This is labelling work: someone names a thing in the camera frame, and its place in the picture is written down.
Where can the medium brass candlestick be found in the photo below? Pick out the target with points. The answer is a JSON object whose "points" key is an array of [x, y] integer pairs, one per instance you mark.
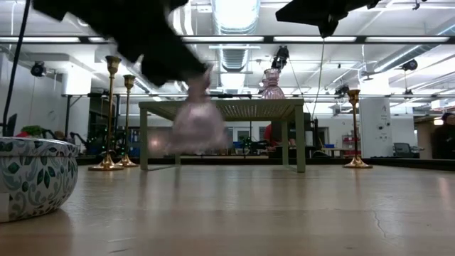
{"points": [[128, 81]]}

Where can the grey office chair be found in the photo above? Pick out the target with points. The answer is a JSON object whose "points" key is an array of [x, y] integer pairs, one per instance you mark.
{"points": [[402, 148]]}

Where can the green potted plant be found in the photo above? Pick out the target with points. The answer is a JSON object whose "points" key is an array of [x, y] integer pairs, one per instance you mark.
{"points": [[32, 131]]}

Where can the floral ceramic bowl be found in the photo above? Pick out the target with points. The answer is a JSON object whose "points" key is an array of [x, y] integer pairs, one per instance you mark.
{"points": [[35, 177]]}

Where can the black overhead frame beam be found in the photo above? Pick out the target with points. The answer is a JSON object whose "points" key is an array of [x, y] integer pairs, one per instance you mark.
{"points": [[268, 39]]}

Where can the pink ribbed glass candle holder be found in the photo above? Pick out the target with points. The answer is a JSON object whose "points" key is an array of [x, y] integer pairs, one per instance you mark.
{"points": [[199, 124], [273, 90], [264, 82]]}

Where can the black computer monitor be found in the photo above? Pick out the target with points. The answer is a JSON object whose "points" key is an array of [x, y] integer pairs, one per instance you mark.
{"points": [[11, 124]]}

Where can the tallest brass candlestick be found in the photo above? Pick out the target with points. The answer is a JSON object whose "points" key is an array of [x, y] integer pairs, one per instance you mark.
{"points": [[113, 64]]}

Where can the short brass candlestick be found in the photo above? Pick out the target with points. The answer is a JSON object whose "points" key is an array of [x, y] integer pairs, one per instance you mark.
{"points": [[354, 96]]}

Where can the white pillar cabinet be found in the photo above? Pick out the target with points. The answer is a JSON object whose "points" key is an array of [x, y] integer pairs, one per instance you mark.
{"points": [[377, 124]]}

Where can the black ceiling spotlight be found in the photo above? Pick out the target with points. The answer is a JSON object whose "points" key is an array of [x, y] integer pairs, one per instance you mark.
{"points": [[410, 64], [342, 90], [281, 58], [38, 69]]}

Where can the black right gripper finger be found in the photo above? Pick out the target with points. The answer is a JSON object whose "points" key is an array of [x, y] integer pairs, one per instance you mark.
{"points": [[328, 28], [309, 12]]}

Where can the person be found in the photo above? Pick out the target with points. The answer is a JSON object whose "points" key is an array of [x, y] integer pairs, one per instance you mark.
{"points": [[444, 138], [59, 135], [270, 133]]}

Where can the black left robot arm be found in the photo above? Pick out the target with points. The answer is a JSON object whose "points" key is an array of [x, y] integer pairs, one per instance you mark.
{"points": [[106, 14]]}

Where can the black table edge rail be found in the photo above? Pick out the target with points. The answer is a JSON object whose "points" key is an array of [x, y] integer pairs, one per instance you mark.
{"points": [[249, 160]]}

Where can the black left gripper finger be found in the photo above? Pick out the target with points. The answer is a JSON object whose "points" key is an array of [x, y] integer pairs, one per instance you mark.
{"points": [[160, 71], [192, 62]]}

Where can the silver ceiling air duct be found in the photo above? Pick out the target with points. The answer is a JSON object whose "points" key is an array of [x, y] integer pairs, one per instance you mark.
{"points": [[234, 17]]}

